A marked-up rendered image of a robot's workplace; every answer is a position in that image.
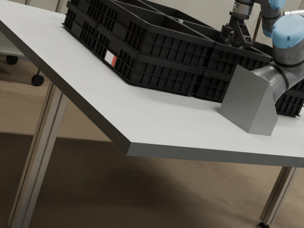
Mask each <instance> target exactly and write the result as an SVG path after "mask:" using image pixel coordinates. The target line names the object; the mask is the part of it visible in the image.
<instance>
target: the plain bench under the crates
mask: <svg viewBox="0 0 304 228"><path fill-rule="evenodd" d="M65 17H66V15H64V14H61V13H56V12H52V11H49V10H45V9H40V8H36V7H32V6H28V5H23V4H19V3H15V2H12V1H8V0H0V31H1V32H2V33H3V34H4V35H5V36H6V37H7V38H8V39H9V40H10V41H11V42H12V43H13V44H14V45H15V46H16V47H17V48H18V49H19V50H20V51H21V52H22V53H23V54H24V55H25V56H26V57H27V58H28V59H29V60H30V61H31V62H32V63H33V64H34V65H35V66H36V67H37V68H38V69H39V70H40V71H41V72H42V73H43V74H44V75H45V76H46V77H47V78H48V79H49V80H50V82H49V86H48V89H47V93H46V96H45V99H44V103H43V106H42V110H41V113H40V116H39V119H38V123H37V126H36V129H35V133H34V136H33V140H32V143H31V146H30V150H29V153H28V157H27V160H26V163H25V166H24V170H23V173H22V176H21V180H20V183H19V187H18V190H17V193H16V197H15V200H14V204H13V207H12V210H11V213H10V217H9V220H8V223H7V224H8V226H9V228H28V227H29V223H30V220H31V217H32V214H33V210H34V207H35V204H36V201H37V198H38V194H39V191H40V188H41V185H42V182H43V179H44V175H45V172H46V169H47V166H48V162H49V159H50V156H51V153H52V149H53V146H54V143H55V140H56V137H57V133H58V130H59V127H60V124H61V121H62V117H63V114H64V111H65V108H66V105H67V101H68V99H70V100H71V101H72V102H73V103H74V104H75V105H76V106H77V107H78V108H79V109H80V110H81V111H82V112H83V113H84V114H85V115H86V116H87V117H88V118H89V119H90V120H91V121H92V122H93V123H94V124H95V125H96V126H97V127H98V128H99V129H100V130H101V131H102V132H103V133H104V134H105V135H106V136H107V137H108V138H109V139H110V140H111V141H112V142H113V143H114V144H115V145H116V146H117V147H118V148H119V149H120V150H121V151H122V152H123V153H124V154H125V155H127V156H139V157H158V158H171V159H184V160H197V161H210V162H229V163H241V164H255V165H268V166H282V169H281V171H280V173H279V175H278V178H277V180H276V182H275V184H274V187H273V189H272V191H271V193H270V196H269V198H268V200H267V202H266V205H265V207H264V209H263V211H262V213H261V215H260V218H259V219H260V220H261V221H263V222H260V224H259V225H260V226H261V227H262V228H269V227H270V226H269V225H273V224H274V222H275V220H276V218H277V215H278V213H279V211H280V209H281V207H282V205H283V202H284V200H285V198H286V196H287V194H288V192H289V190H290V187H291V185H292V183H293V181H294V179H295V176H296V174H297V172H298V170H299V168H304V107H302V109H301V111H300V114H299V115H301V117H299V116H296V117H290V116H285V115H281V114H277V117H278V120H277V123H276V125H275V127H274V130H273V132H272V134H271V136H266V135H258V134H251V133H247V132H245V131H244V130H242V129H241V128H240V127H238V126H237V125H235V124H234V123H232V122H231V121H229V120H228V119H226V118H225V117H223V116H222V115H221V114H219V113H218V112H219V109H220V106H221V104H222V103H219V102H215V101H210V100H204V99H199V98H196V97H194V96H193V95H188V96H185V95H179V94H174V93H169V92H164V91H160V90H153V89H149V88H144V87H139V86H134V85H130V84H129V83H128V82H126V81H125V80H124V79H123V78H122V77H121V76H119V75H118V74H117V73H116V72H115V71H114V70H113V69H111V68H110V67H109V66H108V65H107V64H106V63H104V62H103V61H102V60H101V59H100V58H99V57H98V56H96V55H95V53H94V52H93V51H92V50H90V49H89V48H88V47H86V46H85V45H84V44H83V43H82V42H81V41H79V40H78V39H77V38H76V37H75V36H74V35H73V34H71V33H70V32H69V31H68V30H67V29H66V28H64V27H65V26H63V25H62V23H64V21H65Z"/></svg>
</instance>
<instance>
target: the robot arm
mask: <svg viewBox="0 0 304 228"><path fill-rule="evenodd" d="M254 3H258V4H260V5H261V20H262V24H261V26H262V30H263V33H264V35H265V36H266V37H268V38H271V39H272V44H273V59H274V60H273V61H272V62H271V63H269V64H268V65H266V66H265V67H263V68H259V69H255V70H252V71H251V72H253V73H254V74H256V75H258V76H260V77H262V78H263V79H265V80H267V81H269V82H270V85H271V91H272V95H273V99H274V103H275V104H276V101H277V100H278V99H279V98H280V96H281V95H282V94H283V93H284V92H285V91H287V90H288V89H289V88H291V87H292V86H294V85H295V84H297V83H298V82H299V81H301V80H303V79H304V9H301V10H292V11H284V12H281V11H280V10H281V9H282V8H283V7H284V5H285V3H286V0H235V2H234V6H233V12H232V11H230V13H229V15H231V18H230V21H229V23H228V24H226V25H223V26H222V29H221V33H220V36H219V37H220V38H222V40H224V41H225V42H224V44H225V45H229V46H232V45H234V44H235V43H236V45H235V47H236V48H240V49H243V50H245V48H246V47H247V48H251V47H252V46H253V41H252V38H251V36H250V34H249V31H248V29H247V26H246V24H245V23H244V20H245V19H246V20H249V16H250V15H251V13H252V9H253V5H254Z"/></svg>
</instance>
